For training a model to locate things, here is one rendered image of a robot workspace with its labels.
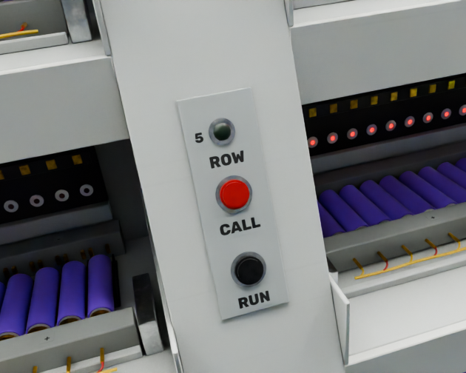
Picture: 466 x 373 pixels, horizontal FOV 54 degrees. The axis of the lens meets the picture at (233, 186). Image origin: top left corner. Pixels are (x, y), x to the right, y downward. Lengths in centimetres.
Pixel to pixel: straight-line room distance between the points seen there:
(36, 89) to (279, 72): 12
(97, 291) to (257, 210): 15
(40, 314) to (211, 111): 19
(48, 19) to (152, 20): 9
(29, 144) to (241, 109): 11
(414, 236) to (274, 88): 18
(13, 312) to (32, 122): 16
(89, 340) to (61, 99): 15
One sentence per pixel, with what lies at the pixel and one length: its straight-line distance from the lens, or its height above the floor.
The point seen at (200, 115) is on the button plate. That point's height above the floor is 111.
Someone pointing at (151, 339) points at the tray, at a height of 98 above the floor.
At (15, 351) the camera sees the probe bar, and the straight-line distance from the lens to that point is 33.
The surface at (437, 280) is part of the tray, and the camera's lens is 37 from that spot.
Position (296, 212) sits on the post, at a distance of 26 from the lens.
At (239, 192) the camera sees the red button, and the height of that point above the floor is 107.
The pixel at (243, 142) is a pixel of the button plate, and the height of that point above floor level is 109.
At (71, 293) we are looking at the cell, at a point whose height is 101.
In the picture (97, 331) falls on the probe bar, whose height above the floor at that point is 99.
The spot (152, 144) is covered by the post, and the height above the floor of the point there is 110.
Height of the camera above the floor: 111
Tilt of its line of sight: 9 degrees down
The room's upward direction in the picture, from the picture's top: 11 degrees counter-clockwise
